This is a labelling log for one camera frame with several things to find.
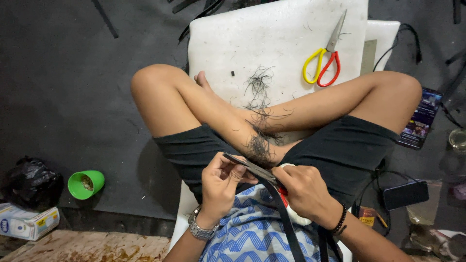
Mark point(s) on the person's right hand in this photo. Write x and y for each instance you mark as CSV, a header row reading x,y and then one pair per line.
x,y
309,193

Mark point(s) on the person's left hand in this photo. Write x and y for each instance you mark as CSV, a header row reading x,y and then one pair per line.
x,y
216,189

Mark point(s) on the white and red hand tool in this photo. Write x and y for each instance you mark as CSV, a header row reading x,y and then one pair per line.
x,y
296,216

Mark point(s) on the white plastic seat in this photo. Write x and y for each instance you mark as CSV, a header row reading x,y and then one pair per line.
x,y
185,214

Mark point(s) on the silver metal wristwatch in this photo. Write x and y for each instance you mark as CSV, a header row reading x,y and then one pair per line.
x,y
202,229

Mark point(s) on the person's black shorts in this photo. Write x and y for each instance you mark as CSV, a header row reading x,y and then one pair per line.
x,y
346,153

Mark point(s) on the blue zigzag patterned shirt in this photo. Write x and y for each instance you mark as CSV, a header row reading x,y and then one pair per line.
x,y
251,233

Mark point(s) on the small orange packet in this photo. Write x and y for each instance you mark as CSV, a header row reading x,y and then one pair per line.
x,y
368,217

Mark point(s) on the clump of black threads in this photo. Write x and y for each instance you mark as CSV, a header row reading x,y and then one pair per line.
x,y
259,120

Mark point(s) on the black rectangular power bank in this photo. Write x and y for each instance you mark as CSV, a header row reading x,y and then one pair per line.
x,y
406,194

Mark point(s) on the person's left leg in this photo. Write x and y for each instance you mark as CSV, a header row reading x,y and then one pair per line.
x,y
174,102

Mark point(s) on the person's leg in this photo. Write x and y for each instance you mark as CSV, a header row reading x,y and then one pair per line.
x,y
174,102
364,98

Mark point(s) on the person's right leg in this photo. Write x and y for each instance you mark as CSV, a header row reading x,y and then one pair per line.
x,y
364,98

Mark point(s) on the clear plastic bag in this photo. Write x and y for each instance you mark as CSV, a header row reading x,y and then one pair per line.
x,y
433,225

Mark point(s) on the green plastic cup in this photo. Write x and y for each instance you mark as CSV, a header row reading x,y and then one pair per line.
x,y
85,185

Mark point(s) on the dark colourful printed packet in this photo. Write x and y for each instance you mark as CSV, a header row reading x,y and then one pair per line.
x,y
420,120

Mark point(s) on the stained wooden board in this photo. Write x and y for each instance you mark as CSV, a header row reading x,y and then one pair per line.
x,y
87,249

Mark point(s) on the grey flat card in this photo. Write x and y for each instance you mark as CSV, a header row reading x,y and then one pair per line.
x,y
368,56

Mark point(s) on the large white plastic board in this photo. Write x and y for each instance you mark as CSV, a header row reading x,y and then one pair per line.
x,y
269,40

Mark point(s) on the clear glass jar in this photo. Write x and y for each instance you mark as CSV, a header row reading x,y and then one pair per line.
x,y
458,140

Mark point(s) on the dark grey floor mat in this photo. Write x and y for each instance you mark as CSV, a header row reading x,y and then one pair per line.
x,y
72,102

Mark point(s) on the black plastic bag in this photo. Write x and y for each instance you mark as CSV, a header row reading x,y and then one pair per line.
x,y
32,182

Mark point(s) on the white cardboard carton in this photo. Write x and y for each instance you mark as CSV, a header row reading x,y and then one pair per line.
x,y
25,222

